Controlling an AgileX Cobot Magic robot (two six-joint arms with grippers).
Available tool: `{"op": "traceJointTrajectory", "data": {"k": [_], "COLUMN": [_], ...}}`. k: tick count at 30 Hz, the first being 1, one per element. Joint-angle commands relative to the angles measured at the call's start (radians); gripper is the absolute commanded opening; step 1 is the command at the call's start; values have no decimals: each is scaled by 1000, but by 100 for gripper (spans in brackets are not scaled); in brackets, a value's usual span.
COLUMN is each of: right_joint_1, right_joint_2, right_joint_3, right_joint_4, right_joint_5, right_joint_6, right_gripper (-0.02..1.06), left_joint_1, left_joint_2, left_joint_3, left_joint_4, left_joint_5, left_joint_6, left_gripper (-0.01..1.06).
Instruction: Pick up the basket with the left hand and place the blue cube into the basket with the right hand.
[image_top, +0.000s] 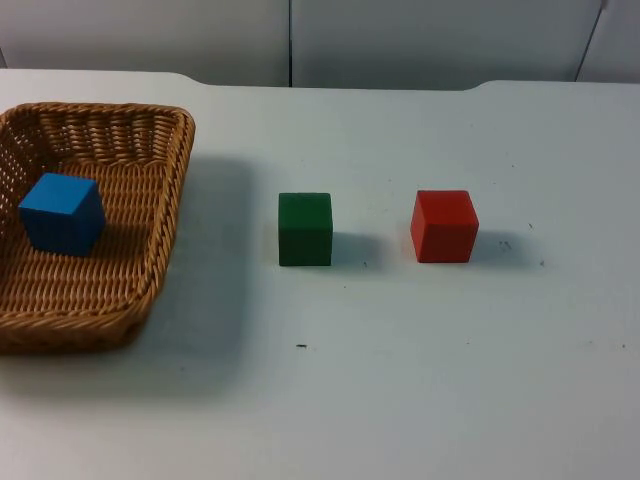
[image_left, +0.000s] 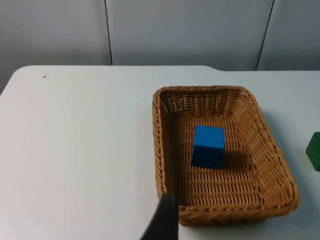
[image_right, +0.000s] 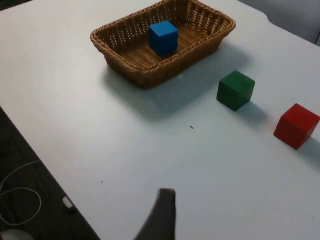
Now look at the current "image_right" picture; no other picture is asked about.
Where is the white cable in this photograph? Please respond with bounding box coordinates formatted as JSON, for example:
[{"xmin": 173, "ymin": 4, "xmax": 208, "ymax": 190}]
[{"xmin": 0, "ymin": 159, "xmax": 42, "ymax": 225}]

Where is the grey round object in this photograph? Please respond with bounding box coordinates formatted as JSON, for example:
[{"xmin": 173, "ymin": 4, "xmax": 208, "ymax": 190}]
[{"xmin": 0, "ymin": 222, "xmax": 35, "ymax": 240}]

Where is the brown wicker basket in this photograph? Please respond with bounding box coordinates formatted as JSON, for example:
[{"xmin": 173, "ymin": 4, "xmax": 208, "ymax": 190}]
[{"xmin": 89, "ymin": 0, "xmax": 237, "ymax": 90}]

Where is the green cube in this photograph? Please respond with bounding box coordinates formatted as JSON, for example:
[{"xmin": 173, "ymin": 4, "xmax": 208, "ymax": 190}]
[{"xmin": 216, "ymin": 70, "xmax": 256, "ymax": 112}]

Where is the red cube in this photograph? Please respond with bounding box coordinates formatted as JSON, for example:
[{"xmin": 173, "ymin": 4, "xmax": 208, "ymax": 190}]
[{"xmin": 273, "ymin": 103, "xmax": 320, "ymax": 150}]

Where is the blue cube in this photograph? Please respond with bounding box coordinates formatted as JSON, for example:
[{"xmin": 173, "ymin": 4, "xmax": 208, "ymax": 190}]
[{"xmin": 148, "ymin": 20, "xmax": 179, "ymax": 57}]

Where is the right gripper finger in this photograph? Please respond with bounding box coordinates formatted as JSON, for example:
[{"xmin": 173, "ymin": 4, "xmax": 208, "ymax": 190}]
[{"xmin": 131, "ymin": 188, "xmax": 177, "ymax": 240}]

